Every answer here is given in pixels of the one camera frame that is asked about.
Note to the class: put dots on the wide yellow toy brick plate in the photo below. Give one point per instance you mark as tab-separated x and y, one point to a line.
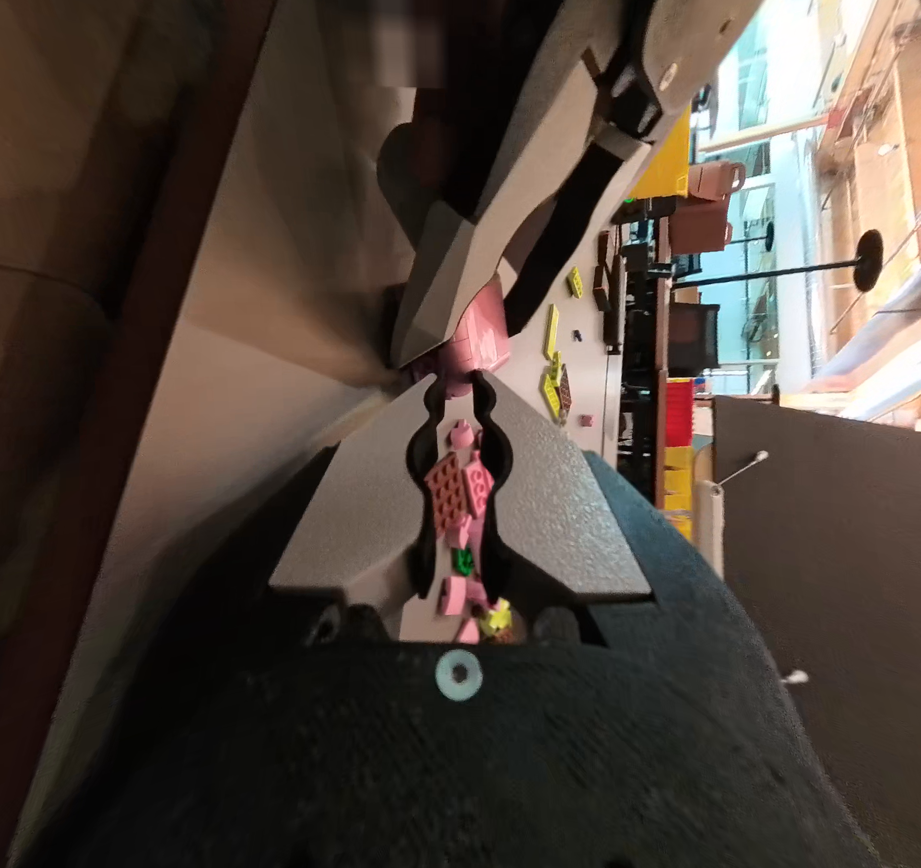
552	386

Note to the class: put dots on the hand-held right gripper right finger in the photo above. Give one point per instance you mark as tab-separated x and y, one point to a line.
568	523

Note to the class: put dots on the black partition panel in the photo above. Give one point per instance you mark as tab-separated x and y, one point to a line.
827	594

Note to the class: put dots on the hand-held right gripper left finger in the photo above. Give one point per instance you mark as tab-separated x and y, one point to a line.
345	523

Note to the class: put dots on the black pole stand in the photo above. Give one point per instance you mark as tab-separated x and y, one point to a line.
867	260

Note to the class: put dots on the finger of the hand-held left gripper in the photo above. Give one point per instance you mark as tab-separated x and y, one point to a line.
446	285
620	143

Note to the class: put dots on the white tube with metal arms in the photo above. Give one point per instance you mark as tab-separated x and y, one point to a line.
709	523

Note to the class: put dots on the large pink toy brick block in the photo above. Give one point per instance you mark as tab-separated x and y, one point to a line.
475	336

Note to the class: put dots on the black crate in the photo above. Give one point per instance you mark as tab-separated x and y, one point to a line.
694	336

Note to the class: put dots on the long yellow toy brick plate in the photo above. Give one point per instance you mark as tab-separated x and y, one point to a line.
551	332

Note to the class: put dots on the short yellow toy brick plate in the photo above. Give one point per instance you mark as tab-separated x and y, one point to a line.
575	282

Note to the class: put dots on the small yellow plastic bin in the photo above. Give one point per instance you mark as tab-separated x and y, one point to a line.
678	487

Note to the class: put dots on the red plastic bin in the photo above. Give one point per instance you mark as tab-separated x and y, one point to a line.
680	415

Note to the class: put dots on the pile of colourful toy bricks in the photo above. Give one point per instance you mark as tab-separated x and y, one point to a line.
450	494

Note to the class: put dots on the dark brown toy brick plate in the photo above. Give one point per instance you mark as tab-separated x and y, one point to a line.
565	393

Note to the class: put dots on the large yellow plastic bin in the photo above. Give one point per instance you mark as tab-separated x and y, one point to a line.
665	163

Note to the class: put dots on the long brown toy brick bar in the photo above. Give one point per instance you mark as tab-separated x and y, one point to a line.
611	300

